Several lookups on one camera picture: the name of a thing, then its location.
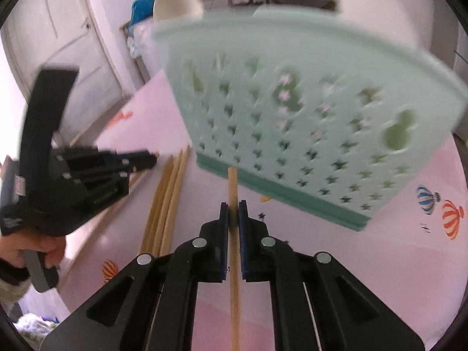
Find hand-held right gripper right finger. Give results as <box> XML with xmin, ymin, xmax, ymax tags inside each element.
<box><xmin>238</xmin><ymin>199</ymin><xmax>426</xmax><ymax>351</ymax></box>

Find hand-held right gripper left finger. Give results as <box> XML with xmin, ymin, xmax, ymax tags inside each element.
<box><xmin>39</xmin><ymin>201</ymin><xmax>230</xmax><ymax>351</ymax></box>

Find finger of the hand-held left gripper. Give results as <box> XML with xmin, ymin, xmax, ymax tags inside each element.
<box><xmin>55</xmin><ymin>147</ymin><xmax>159</xmax><ymax>173</ymax></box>
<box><xmin>65</xmin><ymin>170</ymin><xmax>131</xmax><ymax>209</ymax></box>

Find green plastic utensil basket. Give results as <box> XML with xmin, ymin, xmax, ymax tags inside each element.
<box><xmin>151</xmin><ymin>5</ymin><xmax>468</xmax><ymax>232</ymax></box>

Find white plastic ladle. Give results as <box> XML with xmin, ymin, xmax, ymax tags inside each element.
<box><xmin>153</xmin><ymin>0</ymin><xmax>204</xmax><ymax>23</ymax></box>

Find white rice paddle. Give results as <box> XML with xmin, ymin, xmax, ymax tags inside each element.
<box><xmin>338</xmin><ymin>0</ymin><xmax>419</xmax><ymax>50</ymax></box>

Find person's left forearm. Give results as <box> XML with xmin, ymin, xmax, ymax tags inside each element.
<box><xmin>0</xmin><ymin>258</ymin><xmax>32</xmax><ymax>304</ymax></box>

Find person's left hand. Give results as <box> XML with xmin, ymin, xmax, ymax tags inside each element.
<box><xmin>0</xmin><ymin>232</ymin><xmax>67</xmax><ymax>269</ymax></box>

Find plastic-wrapped white bundle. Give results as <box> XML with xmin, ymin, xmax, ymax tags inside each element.
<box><xmin>128</xmin><ymin>18</ymin><xmax>165</xmax><ymax>81</ymax></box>

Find white and blue cloth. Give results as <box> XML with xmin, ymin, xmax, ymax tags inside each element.
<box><xmin>15</xmin><ymin>312</ymin><xmax>61</xmax><ymax>340</ymax></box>

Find white door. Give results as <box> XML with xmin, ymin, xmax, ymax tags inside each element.
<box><xmin>0</xmin><ymin>0</ymin><xmax>128</xmax><ymax>143</ymax></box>

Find blue plastic bag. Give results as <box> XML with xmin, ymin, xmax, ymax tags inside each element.
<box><xmin>132</xmin><ymin>0</ymin><xmax>158</xmax><ymax>23</ymax></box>

